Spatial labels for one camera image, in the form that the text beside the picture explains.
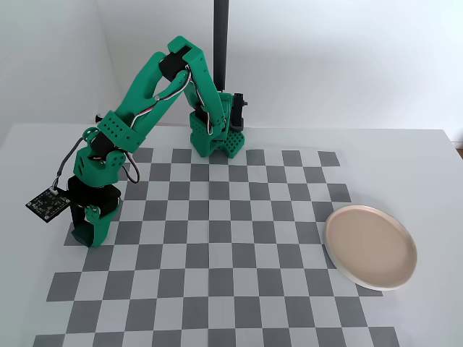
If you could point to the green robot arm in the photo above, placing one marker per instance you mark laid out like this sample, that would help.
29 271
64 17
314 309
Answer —
204 83

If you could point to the grey white checkerboard mat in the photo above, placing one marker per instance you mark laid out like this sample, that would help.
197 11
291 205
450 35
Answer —
217 253

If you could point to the beige round plate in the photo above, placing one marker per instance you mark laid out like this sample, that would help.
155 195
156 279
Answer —
369 246

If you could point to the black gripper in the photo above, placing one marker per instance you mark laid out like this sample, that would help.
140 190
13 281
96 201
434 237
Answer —
95 219

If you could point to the black vertical pole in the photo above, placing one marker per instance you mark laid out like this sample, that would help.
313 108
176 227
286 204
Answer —
221 43

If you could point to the black camera circuit board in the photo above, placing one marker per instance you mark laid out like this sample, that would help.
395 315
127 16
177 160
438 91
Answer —
47 204

